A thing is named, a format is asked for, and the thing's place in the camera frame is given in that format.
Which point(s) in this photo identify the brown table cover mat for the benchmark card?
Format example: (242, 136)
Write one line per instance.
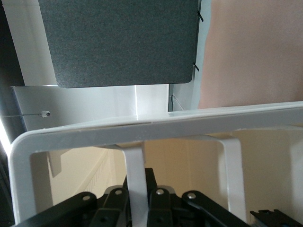
(248, 47)

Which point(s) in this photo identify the white drawer cabinet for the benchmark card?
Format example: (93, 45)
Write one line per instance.
(71, 139)

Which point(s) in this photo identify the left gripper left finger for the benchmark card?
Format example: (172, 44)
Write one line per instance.
(113, 208)

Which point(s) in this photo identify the small white security camera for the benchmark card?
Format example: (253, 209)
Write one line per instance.
(45, 114)

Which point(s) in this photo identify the dark grey felt panel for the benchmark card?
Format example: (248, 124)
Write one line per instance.
(118, 35)

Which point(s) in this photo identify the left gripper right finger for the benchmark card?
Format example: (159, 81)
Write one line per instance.
(163, 208)

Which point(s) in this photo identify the black zip tie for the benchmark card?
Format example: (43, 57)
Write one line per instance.
(200, 16)
(196, 67)

